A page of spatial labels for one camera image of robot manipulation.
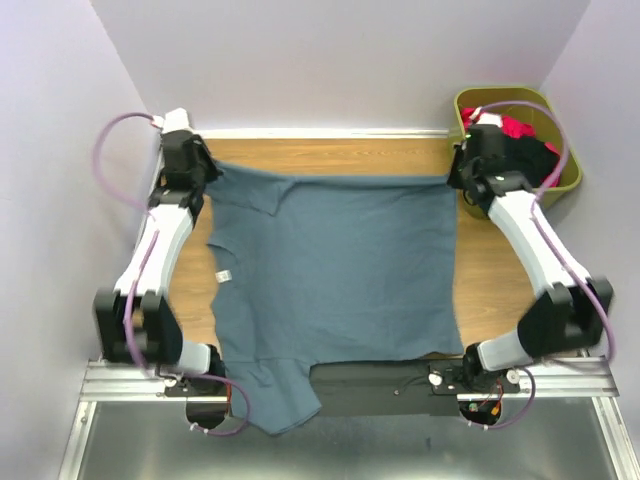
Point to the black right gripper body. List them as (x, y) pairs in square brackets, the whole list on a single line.
[(458, 171)]

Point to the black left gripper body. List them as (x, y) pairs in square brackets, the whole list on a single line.
[(201, 163)]

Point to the blue-grey t shirt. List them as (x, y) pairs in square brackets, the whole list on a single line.
[(336, 268)]

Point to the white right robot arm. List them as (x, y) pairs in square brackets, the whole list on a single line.
[(570, 306)]

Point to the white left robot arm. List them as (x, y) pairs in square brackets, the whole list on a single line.
[(135, 321)]

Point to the red t shirt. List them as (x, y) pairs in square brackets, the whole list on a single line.
[(511, 127)]

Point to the black t shirt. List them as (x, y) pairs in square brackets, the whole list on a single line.
[(530, 157)]

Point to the olive green plastic bin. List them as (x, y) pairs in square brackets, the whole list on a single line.
[(528, 106)]

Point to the white shirt label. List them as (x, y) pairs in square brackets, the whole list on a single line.
[(223, 276)]

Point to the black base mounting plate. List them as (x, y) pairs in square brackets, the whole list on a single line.
[(279, 395)]

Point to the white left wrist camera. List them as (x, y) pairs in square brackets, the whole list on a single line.
[(174, 120)]

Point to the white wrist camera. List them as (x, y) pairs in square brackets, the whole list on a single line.
[(479, 116), (174, 120)]

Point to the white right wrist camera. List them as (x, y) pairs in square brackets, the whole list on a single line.
[(479, 116)]

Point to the aluminium frame rail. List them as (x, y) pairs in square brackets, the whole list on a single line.
[(558, 378)]

